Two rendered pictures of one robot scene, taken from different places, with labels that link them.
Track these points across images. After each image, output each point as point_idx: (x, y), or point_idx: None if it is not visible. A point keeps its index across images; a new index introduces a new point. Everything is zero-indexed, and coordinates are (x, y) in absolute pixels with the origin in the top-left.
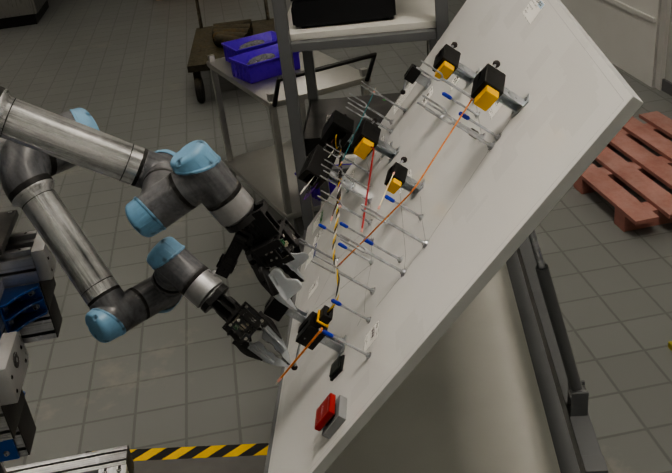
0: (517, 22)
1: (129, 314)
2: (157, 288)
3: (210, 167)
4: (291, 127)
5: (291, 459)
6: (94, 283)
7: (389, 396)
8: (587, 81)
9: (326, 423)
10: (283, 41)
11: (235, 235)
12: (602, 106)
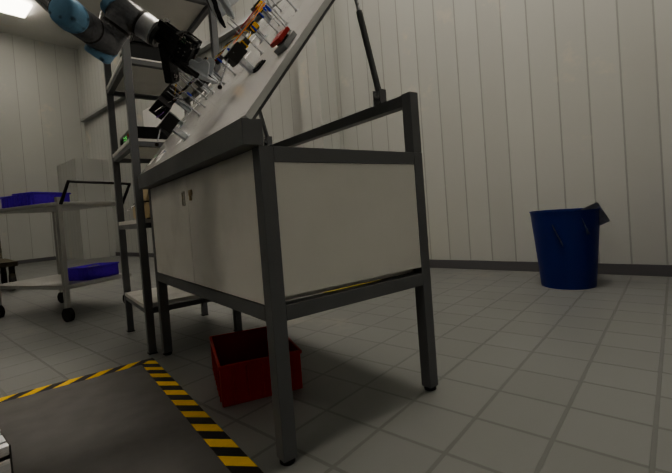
0: None
1: (92, 15)
2: (107, 24)
3: None
4: (129, 109)
5: (248, 95)
6: None
7: (325, 8)
8: None
9: (285, 35)
10: (127, 55)
11: None
12: None
